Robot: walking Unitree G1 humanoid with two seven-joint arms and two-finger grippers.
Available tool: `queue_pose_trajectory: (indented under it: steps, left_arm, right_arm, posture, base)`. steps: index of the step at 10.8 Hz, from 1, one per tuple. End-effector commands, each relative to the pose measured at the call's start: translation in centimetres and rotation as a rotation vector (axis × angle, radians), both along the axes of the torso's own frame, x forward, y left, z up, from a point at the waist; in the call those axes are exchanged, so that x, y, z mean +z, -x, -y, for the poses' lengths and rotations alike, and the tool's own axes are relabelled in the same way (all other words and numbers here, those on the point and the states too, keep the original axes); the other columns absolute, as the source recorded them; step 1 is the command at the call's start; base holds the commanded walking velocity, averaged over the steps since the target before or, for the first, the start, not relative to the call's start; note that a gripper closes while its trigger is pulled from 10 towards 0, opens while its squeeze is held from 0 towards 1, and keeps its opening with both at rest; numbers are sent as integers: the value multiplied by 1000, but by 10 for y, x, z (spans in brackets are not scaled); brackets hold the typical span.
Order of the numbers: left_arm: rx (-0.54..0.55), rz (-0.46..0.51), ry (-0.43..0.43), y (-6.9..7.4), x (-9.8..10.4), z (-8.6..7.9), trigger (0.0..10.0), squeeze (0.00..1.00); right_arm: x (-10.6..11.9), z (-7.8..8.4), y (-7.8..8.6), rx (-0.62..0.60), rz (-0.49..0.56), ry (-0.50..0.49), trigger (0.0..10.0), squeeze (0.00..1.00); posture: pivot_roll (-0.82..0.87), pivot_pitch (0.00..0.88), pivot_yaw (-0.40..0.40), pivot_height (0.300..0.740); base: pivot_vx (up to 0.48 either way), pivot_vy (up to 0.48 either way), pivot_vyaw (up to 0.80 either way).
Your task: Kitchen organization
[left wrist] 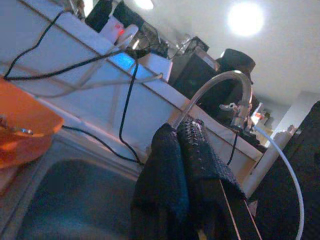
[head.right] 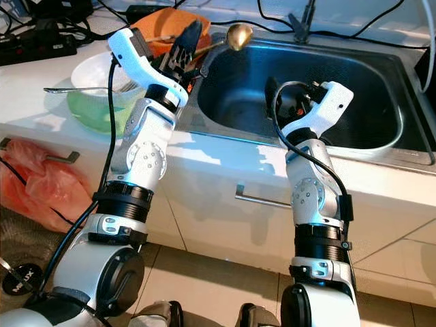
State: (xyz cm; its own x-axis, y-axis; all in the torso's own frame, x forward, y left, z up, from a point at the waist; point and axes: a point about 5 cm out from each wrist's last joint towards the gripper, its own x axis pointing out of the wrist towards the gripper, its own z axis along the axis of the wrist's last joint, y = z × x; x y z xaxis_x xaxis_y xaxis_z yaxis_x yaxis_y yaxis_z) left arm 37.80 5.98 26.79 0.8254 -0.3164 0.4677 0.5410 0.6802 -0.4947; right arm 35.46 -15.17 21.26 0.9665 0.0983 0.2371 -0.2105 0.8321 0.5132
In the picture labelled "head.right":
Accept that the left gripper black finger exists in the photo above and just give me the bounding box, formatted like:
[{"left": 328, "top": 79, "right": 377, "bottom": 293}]
[
  {"left": 166, "top": 28, "right": 187, "bottom": 67},
  {"left": 182, "top": 19, "right": 204, "bottom": 65}
]

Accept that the metal spoon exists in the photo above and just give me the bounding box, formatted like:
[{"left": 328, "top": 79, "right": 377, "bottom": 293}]
[{"left": 194, "top": 22, "right": 254, "bottom": 59}]

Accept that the white bowl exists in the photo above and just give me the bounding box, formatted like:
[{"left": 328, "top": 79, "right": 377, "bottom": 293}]
[{"left": 72, "top": 51, "right": 144, "bottom": 99}]

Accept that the green plate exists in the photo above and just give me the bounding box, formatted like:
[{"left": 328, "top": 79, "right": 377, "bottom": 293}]
[{"left": 67, "top": 87, "right": 151, "bottom": 135}]

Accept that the metal fork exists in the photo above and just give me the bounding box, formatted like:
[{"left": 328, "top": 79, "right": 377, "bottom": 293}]
[{"left": 43, "top": 85, "right": 134, "bottom": 96}]

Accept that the white kitchen cabinet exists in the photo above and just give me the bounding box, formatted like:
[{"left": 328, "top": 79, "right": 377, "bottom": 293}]
[{"left": 0, "top": 123, "right": 436, "bottom": 300}]

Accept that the orange bowl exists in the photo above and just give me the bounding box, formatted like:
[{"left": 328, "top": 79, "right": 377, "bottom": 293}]
[{"left": 129, "top": 7, "right": 212, "bottom": 55}]

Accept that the stainless steel sink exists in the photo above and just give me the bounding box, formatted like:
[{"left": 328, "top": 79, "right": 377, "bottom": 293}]
[{"left": 191, "top": 37, "right": 436, "bottom": 168}]

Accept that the flat black power brick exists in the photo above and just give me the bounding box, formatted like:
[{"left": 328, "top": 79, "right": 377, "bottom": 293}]
[{"left": 126, "top": 5, "right": 161, "bottom": 18}]

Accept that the black appliance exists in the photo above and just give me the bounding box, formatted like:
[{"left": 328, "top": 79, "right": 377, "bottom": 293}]
[{"left": 414, "top": 44, "right": 436, "bottom": 96}]

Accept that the black power adapter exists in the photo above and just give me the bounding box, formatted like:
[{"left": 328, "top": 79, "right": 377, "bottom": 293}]
[{"left": 27, "top": 0, "right": 93, "bottom": 21}]

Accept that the black power strip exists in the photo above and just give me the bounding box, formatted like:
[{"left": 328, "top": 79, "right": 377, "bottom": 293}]
[{"left": 0, "top": 27, "right": 79, "bottom": 67}]

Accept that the red plastic bag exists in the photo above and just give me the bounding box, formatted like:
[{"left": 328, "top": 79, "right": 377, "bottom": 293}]
[{"left": 0, "top": 138, "right": 96, "bottom": 232}]

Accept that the robot right leg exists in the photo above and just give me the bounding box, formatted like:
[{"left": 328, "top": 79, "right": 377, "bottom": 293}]
[{"left": 235, "top": 303, "right": 280, "bottom": 327}]

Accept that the robot leg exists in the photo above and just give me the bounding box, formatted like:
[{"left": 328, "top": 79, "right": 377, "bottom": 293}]
[
  {"left": 129, "top": 300, "right": 185, "bottom": 327},
  {"left": 235, "top": 303, "right": 280, "bottom": 327}
]

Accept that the robot left leg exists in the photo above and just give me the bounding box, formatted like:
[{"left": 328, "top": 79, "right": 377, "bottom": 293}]
[{"left": 129, "top": 300, "right": 185, "bottom": 327}]

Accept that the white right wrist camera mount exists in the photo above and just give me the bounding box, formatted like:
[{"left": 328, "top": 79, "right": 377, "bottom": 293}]
[{"left": 279, "top": 80, "right": 355, "bottom": 147}]

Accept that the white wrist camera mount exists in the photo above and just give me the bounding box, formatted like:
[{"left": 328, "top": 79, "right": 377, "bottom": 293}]
[
  {"left": 279, "top": 80, "right": 355, "bottom": 147},
  {"left": 108, "top": 27, "right": 188, "bottom": 108}
]

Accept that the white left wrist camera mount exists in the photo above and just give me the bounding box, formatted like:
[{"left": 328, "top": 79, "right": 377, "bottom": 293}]
[{"left": 108, "top": 27, "right": 188, "bottom": 108}]

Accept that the steel faucet with blue handle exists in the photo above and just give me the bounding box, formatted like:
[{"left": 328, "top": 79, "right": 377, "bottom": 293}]
[{"left": 288, "top": 0, "right": 317, "bottom": 43}]

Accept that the long steel drawer handle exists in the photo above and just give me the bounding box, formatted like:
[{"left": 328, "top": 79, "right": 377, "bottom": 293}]
[{"left": 235, "top": 184, "right": 294, "bottom": 211}]

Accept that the steel cabinet door handle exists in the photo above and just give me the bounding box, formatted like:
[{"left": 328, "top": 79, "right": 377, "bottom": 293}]
[{"left": 3, "top": 136, "right": 79, "bottom": 164}]

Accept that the thin black cord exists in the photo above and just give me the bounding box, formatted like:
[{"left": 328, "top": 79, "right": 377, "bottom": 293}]
[{"left": 0, "top": 158, "right": 82, "bottom": 229}]

